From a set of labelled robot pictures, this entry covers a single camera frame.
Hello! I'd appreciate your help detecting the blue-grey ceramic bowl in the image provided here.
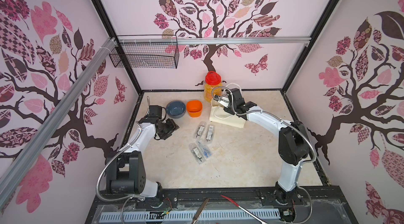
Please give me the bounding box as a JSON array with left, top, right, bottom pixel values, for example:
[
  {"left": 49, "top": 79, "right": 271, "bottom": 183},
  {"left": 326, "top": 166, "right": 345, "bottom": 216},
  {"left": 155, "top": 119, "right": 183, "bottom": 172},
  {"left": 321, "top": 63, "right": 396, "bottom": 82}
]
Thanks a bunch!
[{"left": 166, "top": 101, "right": 186, "bottom": 119}]

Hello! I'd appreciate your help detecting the left flexible metal conduit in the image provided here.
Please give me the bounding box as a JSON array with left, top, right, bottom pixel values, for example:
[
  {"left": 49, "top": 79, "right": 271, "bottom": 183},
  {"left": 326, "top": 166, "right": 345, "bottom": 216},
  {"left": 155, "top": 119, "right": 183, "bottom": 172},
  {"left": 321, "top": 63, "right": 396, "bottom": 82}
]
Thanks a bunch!
[{"left": 96, "top": 98, "right": 158, "bottom": 203}]

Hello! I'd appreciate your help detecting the red-tipped metal rod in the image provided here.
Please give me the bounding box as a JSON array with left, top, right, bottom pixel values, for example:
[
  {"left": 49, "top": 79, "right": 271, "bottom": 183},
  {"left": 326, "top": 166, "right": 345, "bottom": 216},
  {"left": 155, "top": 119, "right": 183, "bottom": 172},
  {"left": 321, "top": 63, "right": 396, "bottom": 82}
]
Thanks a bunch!
[{"left": 221, "top": 195, "right": 267, "bottom": 224}]

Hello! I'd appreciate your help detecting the flexible metal conduit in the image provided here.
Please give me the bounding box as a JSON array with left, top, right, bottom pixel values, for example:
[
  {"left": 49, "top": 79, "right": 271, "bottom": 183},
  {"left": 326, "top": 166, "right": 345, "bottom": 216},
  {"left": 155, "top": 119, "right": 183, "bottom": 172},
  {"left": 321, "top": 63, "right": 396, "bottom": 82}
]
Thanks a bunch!
[
  {"left": 96, "top": 98, "right": 158, "bottom": 203},
  {"left": 213, "top": 86, "right": 317, "bottom": 166}
]

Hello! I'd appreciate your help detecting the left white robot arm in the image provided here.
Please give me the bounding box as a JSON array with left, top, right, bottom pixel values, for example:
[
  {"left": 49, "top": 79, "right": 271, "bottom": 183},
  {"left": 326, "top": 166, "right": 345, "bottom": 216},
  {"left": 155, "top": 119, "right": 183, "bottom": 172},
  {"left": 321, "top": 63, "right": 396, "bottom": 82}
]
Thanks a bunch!
[{"left": 103, "top": 105, "right": 179, "bottom": 201}]

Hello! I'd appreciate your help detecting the horizontal aluminium rail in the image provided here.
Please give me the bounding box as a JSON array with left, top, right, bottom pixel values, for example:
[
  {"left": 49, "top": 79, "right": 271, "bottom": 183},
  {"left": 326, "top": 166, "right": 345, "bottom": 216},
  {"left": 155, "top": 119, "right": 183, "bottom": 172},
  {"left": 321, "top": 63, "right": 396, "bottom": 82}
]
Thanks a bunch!
[{"left": 118, "top": 36, "right": 311, "bottom": 45}]

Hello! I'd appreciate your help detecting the red-lidded jar of corn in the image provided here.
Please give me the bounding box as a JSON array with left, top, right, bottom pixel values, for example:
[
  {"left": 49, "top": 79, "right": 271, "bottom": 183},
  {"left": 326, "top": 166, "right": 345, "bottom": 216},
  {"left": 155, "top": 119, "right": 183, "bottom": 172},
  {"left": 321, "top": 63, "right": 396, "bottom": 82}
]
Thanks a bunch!
[{"left": 204, "top": 71, "right": 222, "bottom": 103}]

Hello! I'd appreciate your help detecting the diagonal aluminium rail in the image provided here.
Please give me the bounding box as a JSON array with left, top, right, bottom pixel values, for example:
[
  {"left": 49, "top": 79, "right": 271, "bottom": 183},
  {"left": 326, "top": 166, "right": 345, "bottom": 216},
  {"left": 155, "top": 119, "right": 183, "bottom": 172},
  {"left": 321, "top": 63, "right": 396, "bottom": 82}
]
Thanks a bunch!
[{"left": 1, "top": 37, "right": 117, "bottom": 207}]

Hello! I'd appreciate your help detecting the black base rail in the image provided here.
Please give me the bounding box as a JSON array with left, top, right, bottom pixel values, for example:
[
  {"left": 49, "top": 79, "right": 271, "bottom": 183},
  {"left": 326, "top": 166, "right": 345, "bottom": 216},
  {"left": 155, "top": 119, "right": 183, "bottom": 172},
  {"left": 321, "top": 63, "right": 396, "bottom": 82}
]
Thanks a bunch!
[{"left": 85, "top": 186, "right": 358, "bottom": 224}]

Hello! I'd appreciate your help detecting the clear compass case barcode label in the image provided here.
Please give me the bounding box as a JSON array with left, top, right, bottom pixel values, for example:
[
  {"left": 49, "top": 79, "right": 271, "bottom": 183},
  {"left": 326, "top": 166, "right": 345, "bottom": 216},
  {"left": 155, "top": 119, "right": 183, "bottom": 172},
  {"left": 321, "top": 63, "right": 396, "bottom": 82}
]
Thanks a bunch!
[{"left": 205, "top": 125, "right": 215, "bottom": 144}]

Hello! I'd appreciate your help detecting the grey metal rod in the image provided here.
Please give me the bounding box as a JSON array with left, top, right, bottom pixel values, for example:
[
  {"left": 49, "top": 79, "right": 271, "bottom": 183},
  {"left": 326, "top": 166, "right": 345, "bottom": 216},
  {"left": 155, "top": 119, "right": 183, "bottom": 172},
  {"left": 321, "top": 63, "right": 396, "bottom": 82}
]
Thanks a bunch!
[{"left": 191, "top": 197, "right": 210, "bottom": 224}]

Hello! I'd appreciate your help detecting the white slotted cable duct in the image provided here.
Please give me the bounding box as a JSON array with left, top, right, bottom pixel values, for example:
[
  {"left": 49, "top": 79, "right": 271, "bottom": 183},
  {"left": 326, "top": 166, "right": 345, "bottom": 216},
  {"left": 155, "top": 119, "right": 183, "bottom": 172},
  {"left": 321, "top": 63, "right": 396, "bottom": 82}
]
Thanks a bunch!
[{"left": 96, "top": 209, "right": 280, "bottom": 224}]

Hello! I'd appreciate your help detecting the black wire basket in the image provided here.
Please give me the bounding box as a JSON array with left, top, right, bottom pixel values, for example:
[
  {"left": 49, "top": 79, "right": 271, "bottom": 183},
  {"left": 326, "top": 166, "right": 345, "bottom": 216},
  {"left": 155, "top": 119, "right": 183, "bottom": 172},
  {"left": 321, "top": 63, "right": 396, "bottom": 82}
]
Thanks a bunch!
[{"left": 109, "top": 35, "right": 179, "bottom": 69}]

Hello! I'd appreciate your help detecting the orange plastic cup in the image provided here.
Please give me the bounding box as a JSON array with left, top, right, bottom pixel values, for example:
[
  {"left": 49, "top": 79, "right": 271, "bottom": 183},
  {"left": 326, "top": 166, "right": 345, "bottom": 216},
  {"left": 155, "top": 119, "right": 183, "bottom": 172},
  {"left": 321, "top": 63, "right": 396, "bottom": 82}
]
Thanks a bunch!
[{"left": 186, "top": 100, "right": 203, "bottom": 118}]

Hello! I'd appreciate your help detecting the right flexible metal conduit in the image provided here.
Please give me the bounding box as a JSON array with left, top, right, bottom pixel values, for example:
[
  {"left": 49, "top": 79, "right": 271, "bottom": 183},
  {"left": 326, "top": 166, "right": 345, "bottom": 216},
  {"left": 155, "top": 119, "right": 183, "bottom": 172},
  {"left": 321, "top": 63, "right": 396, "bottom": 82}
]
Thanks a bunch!
[{"left": 213, "top": 86, "right": 317, "bottom": 166}]

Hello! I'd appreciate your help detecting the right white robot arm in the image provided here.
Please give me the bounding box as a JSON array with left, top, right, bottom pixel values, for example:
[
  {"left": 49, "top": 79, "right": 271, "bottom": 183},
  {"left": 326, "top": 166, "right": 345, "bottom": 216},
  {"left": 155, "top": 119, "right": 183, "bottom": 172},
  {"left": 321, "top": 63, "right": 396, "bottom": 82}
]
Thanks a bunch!
[{"left": 214, "top": 87, "right": 313, "bottom": 205}]

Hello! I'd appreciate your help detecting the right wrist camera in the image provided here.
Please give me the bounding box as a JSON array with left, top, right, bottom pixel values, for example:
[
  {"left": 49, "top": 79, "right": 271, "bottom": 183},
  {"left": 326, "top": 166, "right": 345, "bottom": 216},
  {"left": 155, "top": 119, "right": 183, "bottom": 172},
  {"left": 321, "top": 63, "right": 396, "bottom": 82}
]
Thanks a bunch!
[{"left": 214, "top": 96, "right": 230, "bottom": 108}]

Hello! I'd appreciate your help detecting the clear compass case blue compass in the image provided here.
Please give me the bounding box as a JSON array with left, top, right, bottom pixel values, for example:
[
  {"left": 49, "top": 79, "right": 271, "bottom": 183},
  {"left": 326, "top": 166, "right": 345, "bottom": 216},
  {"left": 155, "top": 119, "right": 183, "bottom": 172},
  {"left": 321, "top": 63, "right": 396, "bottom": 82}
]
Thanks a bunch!
[{"left": 197, "top": 141, "right": 213, "bottom": 159}]

